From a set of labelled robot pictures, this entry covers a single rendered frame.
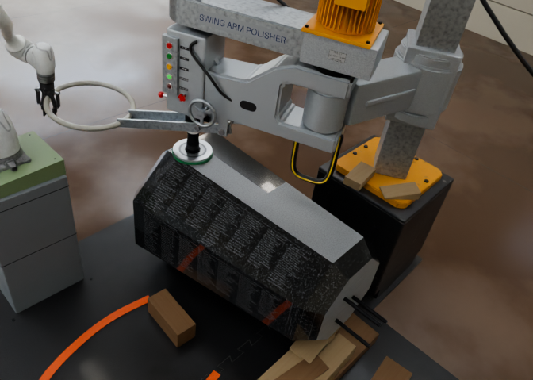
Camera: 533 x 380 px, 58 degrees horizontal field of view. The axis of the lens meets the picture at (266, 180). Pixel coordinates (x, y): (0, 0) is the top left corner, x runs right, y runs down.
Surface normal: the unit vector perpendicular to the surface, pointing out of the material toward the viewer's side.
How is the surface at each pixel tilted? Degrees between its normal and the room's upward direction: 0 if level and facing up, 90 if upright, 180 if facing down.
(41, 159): 5
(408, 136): 90
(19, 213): 90
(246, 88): 90
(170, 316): 0
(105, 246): 0
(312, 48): 90
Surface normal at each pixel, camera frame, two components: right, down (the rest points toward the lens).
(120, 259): 0.13, -0.77
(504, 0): -0.71, 0.37
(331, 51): -0.36, 0.54
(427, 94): -0.09, 0.61
